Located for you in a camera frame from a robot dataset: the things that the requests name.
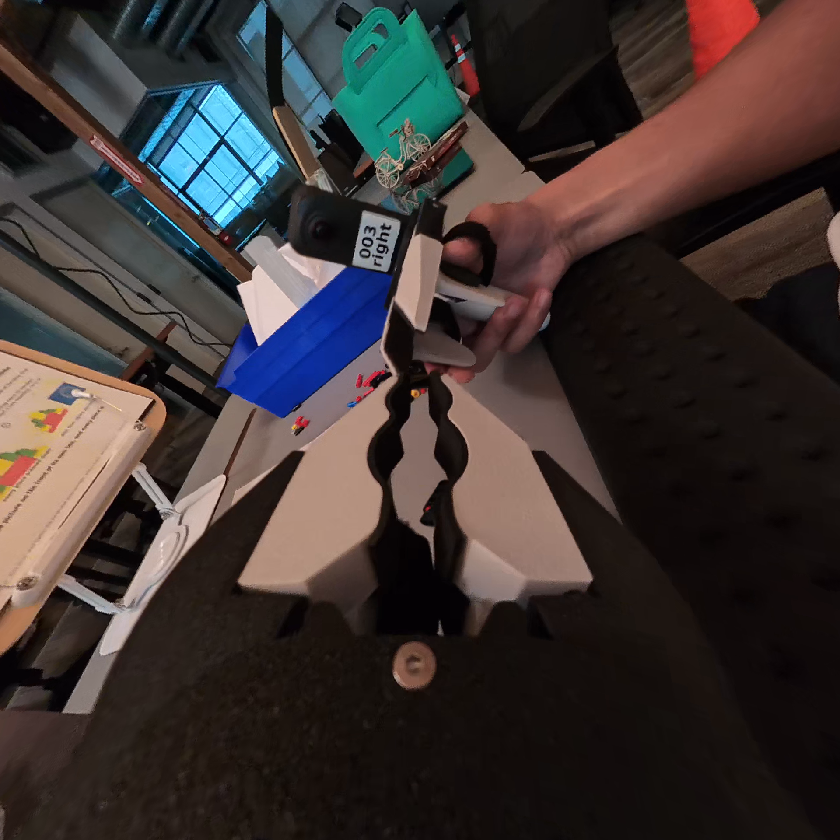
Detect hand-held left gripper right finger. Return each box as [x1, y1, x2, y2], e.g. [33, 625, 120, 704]
[428, 371, 595, 635]

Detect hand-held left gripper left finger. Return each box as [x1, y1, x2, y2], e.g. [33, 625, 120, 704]
[236, 377, 404, 634]

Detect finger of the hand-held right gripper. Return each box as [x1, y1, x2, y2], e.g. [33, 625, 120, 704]
[382, 235, 444, 379]

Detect black angled lego beam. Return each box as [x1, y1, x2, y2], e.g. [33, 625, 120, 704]
[400, 366, 439, 403]

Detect pile of mixed lego pins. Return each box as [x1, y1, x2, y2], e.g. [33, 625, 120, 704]
[348, 371, 395, 408]

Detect person's right forearm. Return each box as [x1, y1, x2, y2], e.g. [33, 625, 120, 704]
[538, 0, 840, 266]

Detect person's right hand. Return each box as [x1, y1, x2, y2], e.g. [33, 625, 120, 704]
[443, 199, 580, 385]

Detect white paper bags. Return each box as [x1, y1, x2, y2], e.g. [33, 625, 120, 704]
[236, 236, 349, 345]

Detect beige board on stand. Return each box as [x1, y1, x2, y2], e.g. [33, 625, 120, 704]
[272, 105, 322, 185]

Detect miniature white bicycle model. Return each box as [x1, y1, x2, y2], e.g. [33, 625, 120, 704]
[374, 118, 433, 191]

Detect teal flat board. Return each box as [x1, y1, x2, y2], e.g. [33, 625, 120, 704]
[440, 147, 475, 194]

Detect white metal stand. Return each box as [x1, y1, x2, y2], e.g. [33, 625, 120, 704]
[59, 462, 227, 657]

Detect brown wooden case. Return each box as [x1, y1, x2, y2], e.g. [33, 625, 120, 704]
[403, 121, 470, 185]

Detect blue plastic bin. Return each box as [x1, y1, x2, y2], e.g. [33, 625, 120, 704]
[217, 266, 395, 419]

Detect large grid window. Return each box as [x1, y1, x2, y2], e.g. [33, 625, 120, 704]
[141, 85, 286, 224]

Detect green felt bag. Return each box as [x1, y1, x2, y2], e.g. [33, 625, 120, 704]
[332, 8, 467, 155]

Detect black perforated chair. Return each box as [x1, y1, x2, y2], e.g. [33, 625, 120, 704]
[548, 233, 840, 840]

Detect wooden support beam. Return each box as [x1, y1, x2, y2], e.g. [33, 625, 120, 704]
[0, 42, 253, 283]

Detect black office chair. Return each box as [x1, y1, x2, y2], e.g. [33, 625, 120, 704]
[466, 0, 644, 158]

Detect black metal pole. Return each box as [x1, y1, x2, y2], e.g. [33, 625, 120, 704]
[0, 230, 224, 414]

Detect wooden instruction board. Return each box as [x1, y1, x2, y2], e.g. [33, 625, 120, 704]
[0, 340, 167, 657]

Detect black hanging cable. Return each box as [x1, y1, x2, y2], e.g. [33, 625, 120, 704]
[0, 220, 231, 349]

